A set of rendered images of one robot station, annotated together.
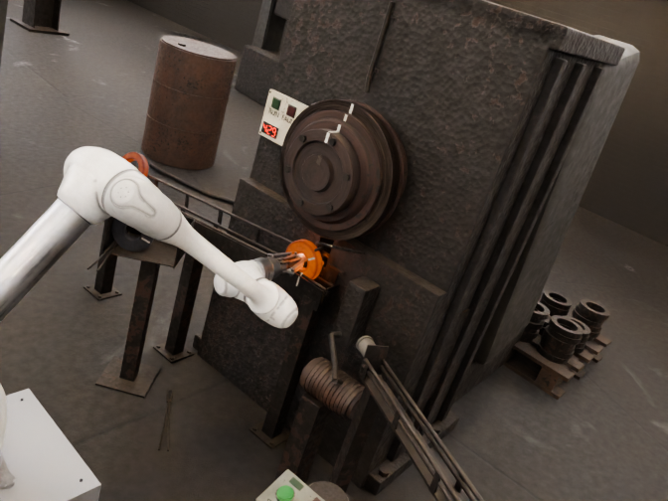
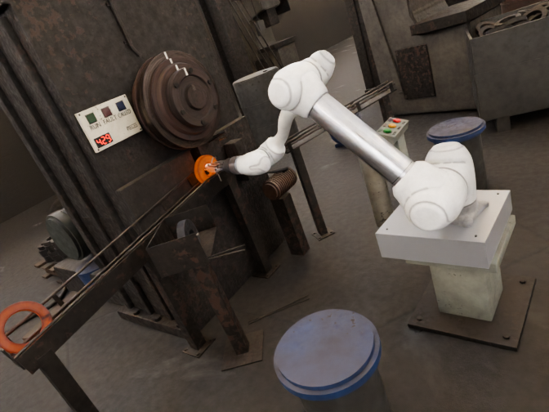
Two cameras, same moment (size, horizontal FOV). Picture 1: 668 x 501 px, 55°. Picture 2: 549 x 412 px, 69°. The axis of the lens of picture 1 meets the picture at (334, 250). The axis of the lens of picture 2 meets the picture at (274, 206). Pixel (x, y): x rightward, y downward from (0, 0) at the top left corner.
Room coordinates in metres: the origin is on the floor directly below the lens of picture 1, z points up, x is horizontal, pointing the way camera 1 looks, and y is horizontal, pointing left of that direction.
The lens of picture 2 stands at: (1.40, 2.04, 1.27)
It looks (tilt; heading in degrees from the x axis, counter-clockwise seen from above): 23 degrees down; 282
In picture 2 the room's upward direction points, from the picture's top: 21 degrees counter-clockwise
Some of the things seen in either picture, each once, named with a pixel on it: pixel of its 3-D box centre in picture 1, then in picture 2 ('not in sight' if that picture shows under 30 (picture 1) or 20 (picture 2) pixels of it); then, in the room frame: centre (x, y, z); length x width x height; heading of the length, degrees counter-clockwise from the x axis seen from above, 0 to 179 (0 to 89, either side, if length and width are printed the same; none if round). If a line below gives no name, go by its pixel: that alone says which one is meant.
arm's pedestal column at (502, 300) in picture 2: not in sight; (466, 275); (1.06, 0.67, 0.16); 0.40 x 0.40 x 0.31; 56
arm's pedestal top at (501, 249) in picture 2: not in sight; (460, 239); (1.06, 0.67, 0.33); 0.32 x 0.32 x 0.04; 56
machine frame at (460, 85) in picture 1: (384, 217); (153, 153); (2.46, -0.15, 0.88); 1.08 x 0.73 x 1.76; 59
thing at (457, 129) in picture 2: not in sight; (460, 158); (0.74, -0.32, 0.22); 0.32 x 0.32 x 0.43
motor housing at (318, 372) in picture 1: (317, 433); (290, 212); (1.80, -0.14, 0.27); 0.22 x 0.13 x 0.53; 59
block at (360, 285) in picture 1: (355, 311); (239, 159); (1.98, -0.14, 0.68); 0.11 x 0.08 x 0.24; 149
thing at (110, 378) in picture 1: (137, 301); (212, 294); (2.10, 0.67, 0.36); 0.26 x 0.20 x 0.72; 94
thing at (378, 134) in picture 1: (338, 170); (180, 100); (2.09, 0.07, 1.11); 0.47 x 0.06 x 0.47; 59
